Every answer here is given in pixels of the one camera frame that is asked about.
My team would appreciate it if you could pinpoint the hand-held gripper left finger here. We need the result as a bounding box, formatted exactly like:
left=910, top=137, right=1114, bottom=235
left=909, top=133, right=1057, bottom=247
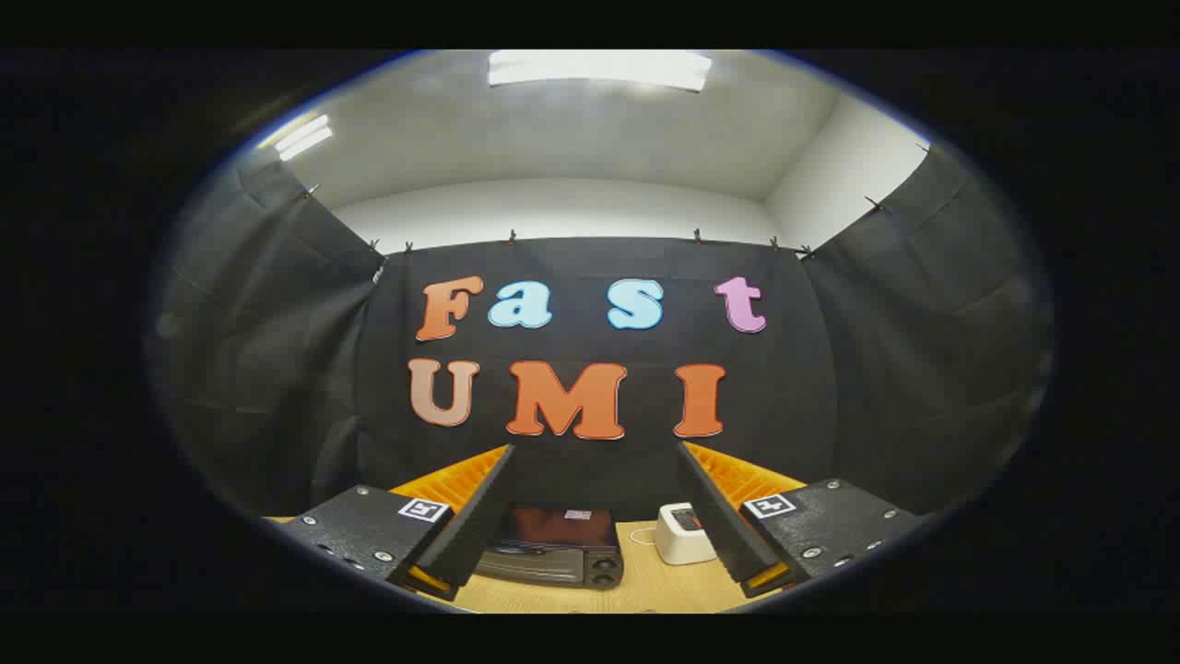
left=267, top=444, right=515, bottom=602

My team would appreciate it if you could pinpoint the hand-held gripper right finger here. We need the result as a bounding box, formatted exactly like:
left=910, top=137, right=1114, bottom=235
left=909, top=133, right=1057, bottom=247
left=676, top=440, right=926, bottom=600

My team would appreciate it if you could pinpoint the black toaster oven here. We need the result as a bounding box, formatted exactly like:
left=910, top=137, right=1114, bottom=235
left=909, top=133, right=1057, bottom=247
left=474, top=504, right=626, bottom=591

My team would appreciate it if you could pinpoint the white bread toaster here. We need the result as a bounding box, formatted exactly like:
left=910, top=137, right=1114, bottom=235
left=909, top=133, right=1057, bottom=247
left=655, top=503, right=719, bottom=566

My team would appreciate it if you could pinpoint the black backdrop cloth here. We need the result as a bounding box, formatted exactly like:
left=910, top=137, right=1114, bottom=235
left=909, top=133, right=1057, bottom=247
left=147, top=138, right=1056, bottom=523

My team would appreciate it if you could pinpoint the small ceiling light panel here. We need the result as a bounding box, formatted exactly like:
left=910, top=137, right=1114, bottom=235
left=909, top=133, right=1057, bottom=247
left=261, top=113, right=335, bottom=163

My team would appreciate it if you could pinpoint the large ceiling light panel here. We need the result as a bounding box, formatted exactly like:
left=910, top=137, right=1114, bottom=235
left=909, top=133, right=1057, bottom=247
left=486, top=51, right=714, bottom=94

